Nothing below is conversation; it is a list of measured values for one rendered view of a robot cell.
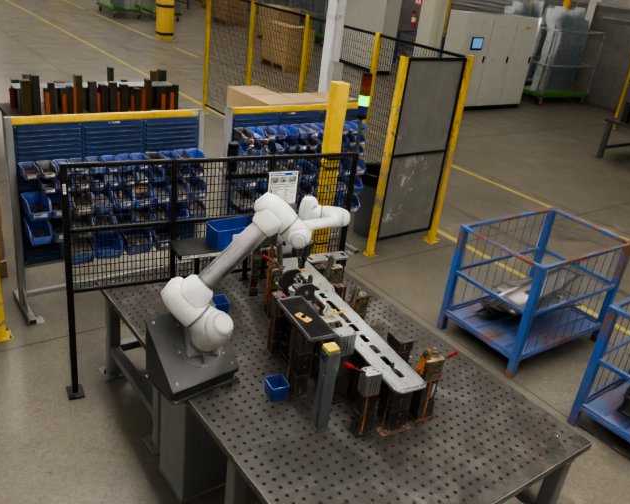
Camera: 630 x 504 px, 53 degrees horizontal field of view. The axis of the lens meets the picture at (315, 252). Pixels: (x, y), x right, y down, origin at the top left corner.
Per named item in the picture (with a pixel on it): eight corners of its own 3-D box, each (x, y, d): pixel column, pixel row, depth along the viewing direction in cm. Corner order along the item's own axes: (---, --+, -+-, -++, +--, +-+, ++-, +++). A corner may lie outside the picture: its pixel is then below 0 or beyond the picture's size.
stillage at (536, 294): (525, 298, 605) (552, 206, 564) (599, 341, 548) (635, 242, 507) (436, 326, 538) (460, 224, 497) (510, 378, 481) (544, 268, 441)
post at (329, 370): (330, 429, 302) (342, 353, 283) (316, 433, 298) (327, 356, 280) (322, 419, 308) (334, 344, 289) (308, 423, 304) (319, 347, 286)
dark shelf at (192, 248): (312, 245, 417) (313, 241, 416) (178, 260, 375) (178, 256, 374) (297, 231, 434) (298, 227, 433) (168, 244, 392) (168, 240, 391)
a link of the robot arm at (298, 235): (318, 232, 317) (299, 212, 315) (316, 241, 300) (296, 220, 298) (299, 249, 320) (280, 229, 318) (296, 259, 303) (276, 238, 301)
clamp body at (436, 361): (436, 418, 319) (451, 359, 304) (412, 425, 312) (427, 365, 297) (424, 405, 327) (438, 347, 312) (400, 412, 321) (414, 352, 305)
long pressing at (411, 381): (434, 386, 295) (435, 383, 294) (394, 396, 284) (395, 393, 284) (302, 257, 402) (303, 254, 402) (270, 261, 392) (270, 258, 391)
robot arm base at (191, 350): (186, 365, 310) (191, 363, 306) (181, 322, 317) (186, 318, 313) (220, 363, 320) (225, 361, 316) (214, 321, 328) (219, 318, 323)
